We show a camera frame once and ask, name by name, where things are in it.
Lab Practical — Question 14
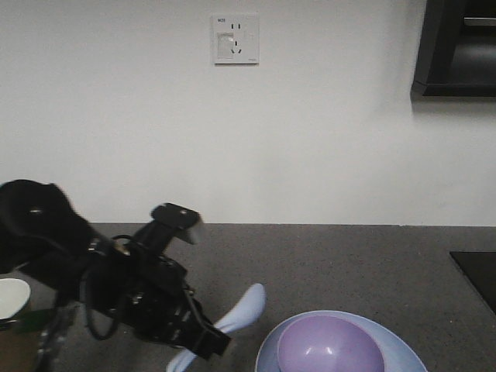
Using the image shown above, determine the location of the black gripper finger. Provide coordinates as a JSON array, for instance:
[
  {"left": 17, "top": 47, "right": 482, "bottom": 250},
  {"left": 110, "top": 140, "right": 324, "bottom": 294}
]
[{"left": 181, "top": 315, "right": 231, "bottom": 360}]

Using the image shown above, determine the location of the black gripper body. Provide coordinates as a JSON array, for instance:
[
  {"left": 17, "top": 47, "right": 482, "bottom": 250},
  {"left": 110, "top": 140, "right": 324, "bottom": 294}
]
[{"left": 79, "top": 235, "right": 203, "bottom": 346}]

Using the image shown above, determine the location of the light blue plastic spoon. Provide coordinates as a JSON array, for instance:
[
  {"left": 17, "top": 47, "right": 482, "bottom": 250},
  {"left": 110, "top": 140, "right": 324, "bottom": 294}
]
[{"left": 166, "top": 283, "right": 266, "bottom": 372}]

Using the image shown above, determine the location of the purple plastic bowl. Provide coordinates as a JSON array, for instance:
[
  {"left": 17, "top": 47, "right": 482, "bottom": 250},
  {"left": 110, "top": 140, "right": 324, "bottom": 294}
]
[{"left": 277, "top": 315, "right": 385, "bottom": 371}]

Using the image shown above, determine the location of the brown paper cup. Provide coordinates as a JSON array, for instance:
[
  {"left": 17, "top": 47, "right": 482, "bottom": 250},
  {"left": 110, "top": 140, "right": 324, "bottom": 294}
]
[{"left": 0, "top": 277, "right": 55, "bottom": 372}]

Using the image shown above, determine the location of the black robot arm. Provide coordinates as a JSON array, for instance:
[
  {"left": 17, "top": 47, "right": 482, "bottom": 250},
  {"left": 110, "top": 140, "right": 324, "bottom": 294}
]
[{"left": 1, "top": 180, "right": 230, "bottom": 359}]

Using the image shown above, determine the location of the light blue plastic plate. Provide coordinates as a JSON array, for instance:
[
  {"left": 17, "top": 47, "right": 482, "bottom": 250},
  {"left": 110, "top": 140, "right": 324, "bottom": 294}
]
[{"left": 254, "top": 310, "right": 427, "bottom": 372}]

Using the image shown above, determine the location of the black induction cooktop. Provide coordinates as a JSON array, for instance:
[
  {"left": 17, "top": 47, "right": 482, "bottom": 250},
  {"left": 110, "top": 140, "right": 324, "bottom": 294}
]
[{"left": 449, "top": 251, "right": 495, "bottom": 313}]

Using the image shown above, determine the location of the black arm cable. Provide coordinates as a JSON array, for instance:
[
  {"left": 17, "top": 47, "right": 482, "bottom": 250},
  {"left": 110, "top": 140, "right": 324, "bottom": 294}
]
[{"left": 79, "top": 263, "right": 121, "bottom": 341}]

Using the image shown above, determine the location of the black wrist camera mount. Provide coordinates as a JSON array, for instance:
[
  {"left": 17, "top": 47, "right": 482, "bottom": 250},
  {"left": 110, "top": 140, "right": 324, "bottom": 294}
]
[{"left": 133, "top": 203, "right": 203, "bottom": 256}]

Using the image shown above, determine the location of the white wall socket centre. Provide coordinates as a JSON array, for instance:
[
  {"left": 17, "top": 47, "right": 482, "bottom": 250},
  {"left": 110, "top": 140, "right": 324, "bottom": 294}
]
[{"left": 210, "top": 12, "right": 260, "bottom": 66}]

